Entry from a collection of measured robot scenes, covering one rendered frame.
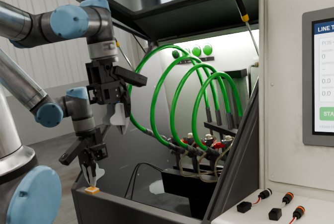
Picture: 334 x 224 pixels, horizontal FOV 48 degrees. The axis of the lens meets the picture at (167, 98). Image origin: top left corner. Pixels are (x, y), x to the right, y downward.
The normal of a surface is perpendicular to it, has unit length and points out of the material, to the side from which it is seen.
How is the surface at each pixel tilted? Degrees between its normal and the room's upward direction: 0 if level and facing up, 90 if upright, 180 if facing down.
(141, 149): 90
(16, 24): 114
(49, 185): 97
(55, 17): 90
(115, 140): 90
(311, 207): 0
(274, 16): 76
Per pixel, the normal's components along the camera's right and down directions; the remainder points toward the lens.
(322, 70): -0.73, -0.02
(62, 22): -0.32, 0.18
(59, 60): 0.58, 0.01
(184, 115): -0.71, 0.22
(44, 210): 0.95, 0.01
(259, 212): -0.17, -0.98
